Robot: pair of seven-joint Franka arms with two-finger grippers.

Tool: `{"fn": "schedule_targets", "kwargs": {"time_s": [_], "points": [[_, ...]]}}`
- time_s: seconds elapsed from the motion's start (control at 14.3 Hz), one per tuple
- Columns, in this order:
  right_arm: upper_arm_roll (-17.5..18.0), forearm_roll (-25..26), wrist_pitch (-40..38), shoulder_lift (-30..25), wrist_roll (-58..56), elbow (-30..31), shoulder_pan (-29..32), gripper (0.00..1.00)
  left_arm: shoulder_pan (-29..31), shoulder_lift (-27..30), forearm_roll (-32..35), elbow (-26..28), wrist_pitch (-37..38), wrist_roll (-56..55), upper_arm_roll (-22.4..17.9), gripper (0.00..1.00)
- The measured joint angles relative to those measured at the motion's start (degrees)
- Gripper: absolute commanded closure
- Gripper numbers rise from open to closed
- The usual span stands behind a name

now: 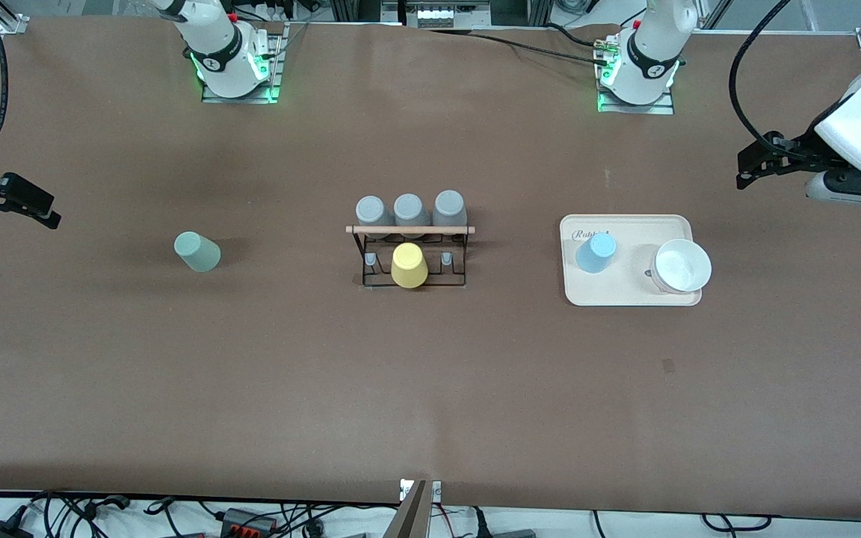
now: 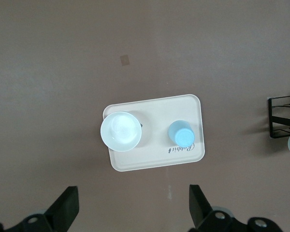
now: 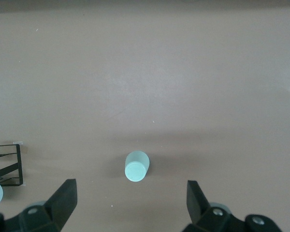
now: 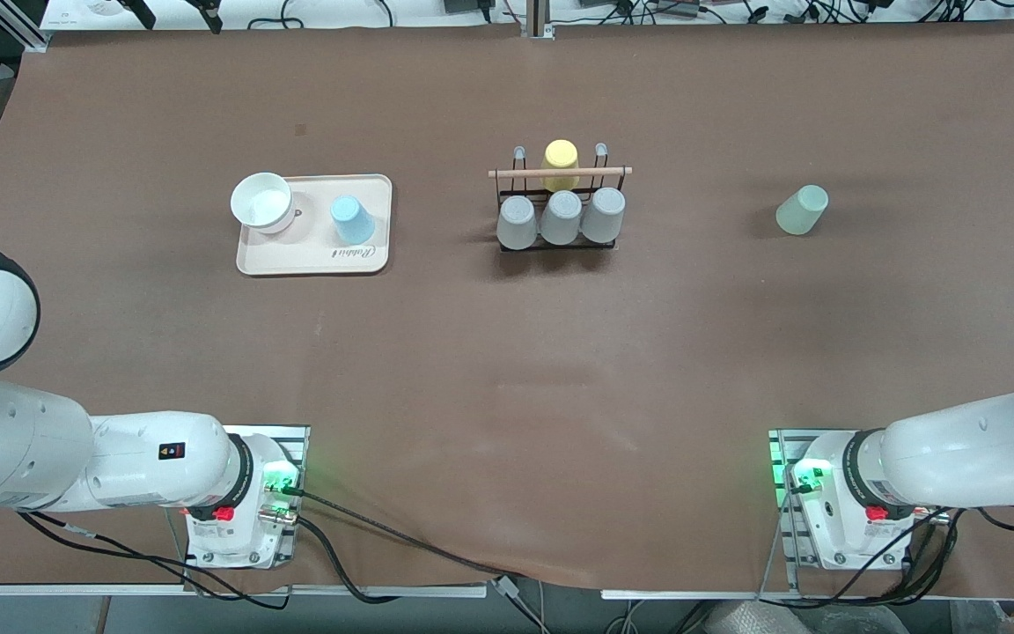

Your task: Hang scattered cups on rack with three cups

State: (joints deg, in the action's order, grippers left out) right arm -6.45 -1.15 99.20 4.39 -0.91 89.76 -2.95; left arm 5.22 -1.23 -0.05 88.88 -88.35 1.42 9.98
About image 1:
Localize yellow cup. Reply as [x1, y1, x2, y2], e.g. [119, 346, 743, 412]
[391, 242, 430, 289]

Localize cream plastic tray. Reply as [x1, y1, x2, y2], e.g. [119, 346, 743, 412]
[559, 214, 703, 308]

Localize white power strip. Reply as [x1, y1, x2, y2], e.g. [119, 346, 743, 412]
[414, 6, 464, 29]

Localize light blue cup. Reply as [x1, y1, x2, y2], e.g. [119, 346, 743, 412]
[575, 233, 618, 274]

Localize grey cup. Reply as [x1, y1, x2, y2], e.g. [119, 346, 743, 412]
[393, 193, 425, 227]
[356, 196, 390, 229]
[432, 190, 468, 227]

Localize thin black table cable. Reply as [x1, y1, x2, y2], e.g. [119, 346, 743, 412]
[428, 27, 611, 64]

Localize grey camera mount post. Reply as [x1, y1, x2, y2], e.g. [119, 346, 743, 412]
[386, 478, 431, 538]

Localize brown table mat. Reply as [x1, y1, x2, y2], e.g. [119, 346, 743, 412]
[0, 15, 861, 521]

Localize black connector block red levers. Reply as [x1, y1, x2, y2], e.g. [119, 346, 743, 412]
[220, 508, 279, 536]

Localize black wire cup rack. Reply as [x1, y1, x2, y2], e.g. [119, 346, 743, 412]
[345, 224, 476, 289]

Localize white bowl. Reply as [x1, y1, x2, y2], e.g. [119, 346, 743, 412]
[649, 238, 713, 294]

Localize mint green cup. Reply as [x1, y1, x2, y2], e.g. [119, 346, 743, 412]
[173, 231, 222, 274]

